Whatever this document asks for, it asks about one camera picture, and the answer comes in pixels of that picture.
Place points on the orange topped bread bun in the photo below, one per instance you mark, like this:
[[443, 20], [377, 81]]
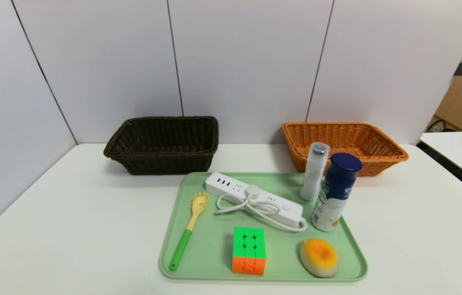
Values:
[[319, 258]]

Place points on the white bottle with blue cap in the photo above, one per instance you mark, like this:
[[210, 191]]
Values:
[[335, 192]]

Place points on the green orange puzzle cube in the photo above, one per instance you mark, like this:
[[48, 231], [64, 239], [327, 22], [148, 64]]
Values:
[[249, 250]]

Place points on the orange wicker basket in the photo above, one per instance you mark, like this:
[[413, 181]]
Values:
[[378, 157]]

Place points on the white tube with clear cap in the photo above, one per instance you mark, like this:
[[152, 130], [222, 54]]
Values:
[[313, 176]]

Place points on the white side table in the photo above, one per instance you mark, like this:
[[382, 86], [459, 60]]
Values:
[[456, 151]]

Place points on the dark brown wicker basket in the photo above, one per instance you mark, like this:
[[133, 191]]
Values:
[[161, 159]]

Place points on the light green plastic tray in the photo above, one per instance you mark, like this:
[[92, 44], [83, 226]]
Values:
[[210, 246]]

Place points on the yellow green pasta spoon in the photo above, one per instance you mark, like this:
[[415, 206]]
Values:
[[182, 248]]

